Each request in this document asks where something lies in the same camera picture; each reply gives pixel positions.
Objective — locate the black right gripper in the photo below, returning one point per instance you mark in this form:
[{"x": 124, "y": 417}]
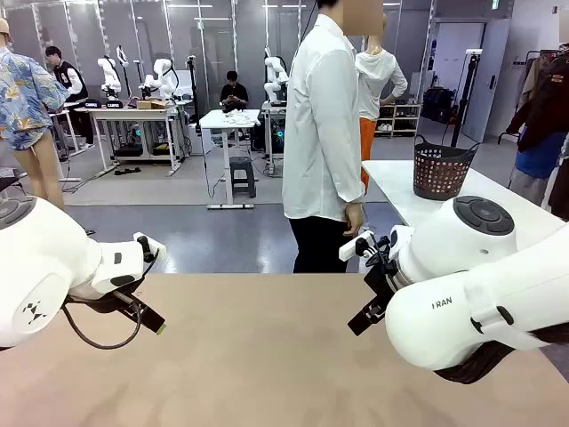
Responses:
[{"x": 383, "y": 280}]

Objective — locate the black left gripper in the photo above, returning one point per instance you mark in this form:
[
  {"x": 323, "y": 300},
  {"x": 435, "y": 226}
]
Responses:
[{"x": 126, "y": 297}]

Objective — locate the dark perforated plastic basket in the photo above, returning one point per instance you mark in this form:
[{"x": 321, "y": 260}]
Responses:
[{"x": 440, "y": 173}]

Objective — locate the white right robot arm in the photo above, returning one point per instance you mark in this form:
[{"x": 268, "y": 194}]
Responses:
[{"x": 467, "y": 276}]

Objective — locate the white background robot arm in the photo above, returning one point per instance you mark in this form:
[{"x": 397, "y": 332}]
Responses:
[
  {"x": 161, "y": 78},
  {"x": 275, "y": 75},
  {"x": 110, "y": 73}
]

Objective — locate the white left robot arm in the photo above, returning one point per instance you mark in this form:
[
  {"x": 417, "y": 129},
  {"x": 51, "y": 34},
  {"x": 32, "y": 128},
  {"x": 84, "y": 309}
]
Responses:
[{"x": 40, "y": 262}]

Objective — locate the person's right forearm white sleeve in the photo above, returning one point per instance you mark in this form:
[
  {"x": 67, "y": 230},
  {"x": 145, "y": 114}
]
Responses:
[{"x": 351, "y": 182}]

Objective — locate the person's right hand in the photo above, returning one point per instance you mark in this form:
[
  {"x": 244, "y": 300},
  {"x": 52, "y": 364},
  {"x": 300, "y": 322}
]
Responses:
[{"x": 355, "y": 218}]

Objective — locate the large white side table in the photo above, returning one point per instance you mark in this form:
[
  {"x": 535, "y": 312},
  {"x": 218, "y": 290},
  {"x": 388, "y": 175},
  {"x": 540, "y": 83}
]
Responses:
[{"x": 391, "y": 182}]

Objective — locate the grey plastic stool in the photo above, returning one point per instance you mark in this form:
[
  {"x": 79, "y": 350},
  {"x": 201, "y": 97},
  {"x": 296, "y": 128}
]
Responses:
[{"x": 242, "y": 175}]

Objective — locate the person in white shirt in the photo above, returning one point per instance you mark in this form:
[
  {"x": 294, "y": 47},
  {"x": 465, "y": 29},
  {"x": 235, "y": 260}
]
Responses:
[{"x": 320, "y": 133}]

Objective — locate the black folding chair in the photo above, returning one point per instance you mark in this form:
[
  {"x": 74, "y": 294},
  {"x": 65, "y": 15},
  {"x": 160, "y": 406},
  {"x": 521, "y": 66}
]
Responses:
[{"x": 11, "y": 180}]

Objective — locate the low wooden shoe shelf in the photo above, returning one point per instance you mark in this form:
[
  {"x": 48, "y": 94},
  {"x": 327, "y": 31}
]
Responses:
[{"x": 398, "y": 120}]

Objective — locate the long white background desk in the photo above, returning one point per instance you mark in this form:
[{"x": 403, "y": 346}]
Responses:
[{"x": 133, "y": 113}]

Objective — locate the small white background desk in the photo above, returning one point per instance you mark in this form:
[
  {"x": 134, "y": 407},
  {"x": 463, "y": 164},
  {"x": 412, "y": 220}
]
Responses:
[{"x": 226, "y": 124}]

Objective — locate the brown cardboard box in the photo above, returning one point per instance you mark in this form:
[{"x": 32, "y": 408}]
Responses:
[{"x": 151, "y": 104}]

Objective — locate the white cloth pile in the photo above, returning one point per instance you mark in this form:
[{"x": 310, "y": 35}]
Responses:
[{"x": 235, "y": 118}]

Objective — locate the black bags pile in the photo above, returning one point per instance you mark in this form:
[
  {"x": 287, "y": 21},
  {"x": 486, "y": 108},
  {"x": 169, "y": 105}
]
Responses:
[{"x": 438, "y": 104}]

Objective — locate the black metal clothes rack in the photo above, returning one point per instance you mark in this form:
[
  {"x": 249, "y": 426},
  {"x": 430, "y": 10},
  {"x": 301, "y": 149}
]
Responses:
[{"x": 504, "y": 135}]

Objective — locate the seated person in black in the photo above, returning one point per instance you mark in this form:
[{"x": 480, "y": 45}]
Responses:
[{"x": 234, "y": 93}]

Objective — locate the blue hanging garment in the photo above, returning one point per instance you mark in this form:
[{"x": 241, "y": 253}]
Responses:
[{"x": 538, "y": 155}]

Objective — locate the black stand with light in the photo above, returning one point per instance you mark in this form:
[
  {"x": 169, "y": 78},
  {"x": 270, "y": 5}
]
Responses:
[{"x": 464, "y": 98}]

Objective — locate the person in varsity jacket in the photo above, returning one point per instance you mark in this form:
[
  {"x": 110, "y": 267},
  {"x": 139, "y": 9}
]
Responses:
[{"x": 71, "y": 80}]

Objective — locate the mannequin in floral shirt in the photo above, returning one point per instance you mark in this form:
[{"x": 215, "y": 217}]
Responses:
[{"x": 22, "y": 98}]

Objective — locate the dark brown hanging jacket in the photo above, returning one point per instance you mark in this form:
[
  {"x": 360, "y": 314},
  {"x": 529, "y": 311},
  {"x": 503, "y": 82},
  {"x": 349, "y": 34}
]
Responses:
[{"x": 551, "y": 102}]

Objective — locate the beige hanging coat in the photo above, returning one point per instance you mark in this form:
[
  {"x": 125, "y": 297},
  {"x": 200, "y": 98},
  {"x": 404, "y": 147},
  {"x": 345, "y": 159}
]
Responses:
[{"x": 529, "y": 84}]

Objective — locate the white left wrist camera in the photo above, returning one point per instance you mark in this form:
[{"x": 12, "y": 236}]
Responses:
[{"x": 154, "y": 248}]

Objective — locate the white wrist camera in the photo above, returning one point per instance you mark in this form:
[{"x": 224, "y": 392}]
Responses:
[
  {"x": 154, "y": 248},
  {"x": 351, "y": 249}
]

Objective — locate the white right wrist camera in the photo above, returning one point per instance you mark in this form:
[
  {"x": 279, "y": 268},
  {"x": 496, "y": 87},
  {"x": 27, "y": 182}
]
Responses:
[{"x": 351, "y": 249}]

